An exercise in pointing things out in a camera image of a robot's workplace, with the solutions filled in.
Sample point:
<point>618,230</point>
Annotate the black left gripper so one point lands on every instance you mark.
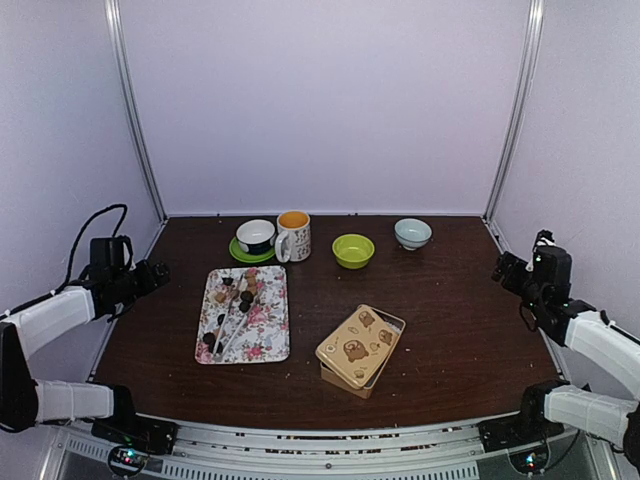
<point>150,282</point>

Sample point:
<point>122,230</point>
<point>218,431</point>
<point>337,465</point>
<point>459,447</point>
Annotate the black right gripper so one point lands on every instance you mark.
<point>508,282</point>

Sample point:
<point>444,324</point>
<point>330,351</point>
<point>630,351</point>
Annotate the silver metal tongs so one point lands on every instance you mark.
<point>234,318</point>

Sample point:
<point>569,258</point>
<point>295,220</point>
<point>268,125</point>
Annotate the dark strawberry shaped chocolate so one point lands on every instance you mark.
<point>245,306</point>

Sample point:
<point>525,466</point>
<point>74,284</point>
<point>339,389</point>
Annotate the dark rose shaped chocolate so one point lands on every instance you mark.
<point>247,296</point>

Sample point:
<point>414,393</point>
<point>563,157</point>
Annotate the bear print tin lid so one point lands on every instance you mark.
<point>360,346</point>

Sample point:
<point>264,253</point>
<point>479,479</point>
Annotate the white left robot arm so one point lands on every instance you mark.
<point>26,401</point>

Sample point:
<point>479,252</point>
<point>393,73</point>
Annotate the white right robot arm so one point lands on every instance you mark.
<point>577,400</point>

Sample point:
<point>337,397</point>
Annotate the green saucer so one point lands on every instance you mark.
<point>247,258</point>

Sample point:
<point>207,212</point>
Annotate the floral rectangular tray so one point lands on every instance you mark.
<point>264,337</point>

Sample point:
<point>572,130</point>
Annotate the light blue ceramic bowl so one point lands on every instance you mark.
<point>412,234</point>

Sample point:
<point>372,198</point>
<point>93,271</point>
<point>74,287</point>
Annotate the dark cup white interior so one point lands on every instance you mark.
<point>256,236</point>

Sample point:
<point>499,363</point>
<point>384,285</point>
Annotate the white mug orange interior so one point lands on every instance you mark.
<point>293,241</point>

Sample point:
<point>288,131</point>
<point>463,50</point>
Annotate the lime green bowl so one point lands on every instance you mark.
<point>353,251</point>

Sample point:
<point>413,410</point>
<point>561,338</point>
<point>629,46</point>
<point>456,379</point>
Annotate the tan tin box base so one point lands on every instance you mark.
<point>367,370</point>

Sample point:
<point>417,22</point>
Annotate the front aluminium rail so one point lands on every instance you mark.
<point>452,450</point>

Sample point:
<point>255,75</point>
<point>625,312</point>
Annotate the left aluminium frame post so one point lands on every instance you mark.
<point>116,32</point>

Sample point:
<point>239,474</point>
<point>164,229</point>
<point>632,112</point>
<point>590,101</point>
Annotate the aluminium frame post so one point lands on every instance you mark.
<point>528,64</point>
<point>116,32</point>

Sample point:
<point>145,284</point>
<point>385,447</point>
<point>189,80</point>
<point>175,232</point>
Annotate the right aluminium frame post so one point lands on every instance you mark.
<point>528,64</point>

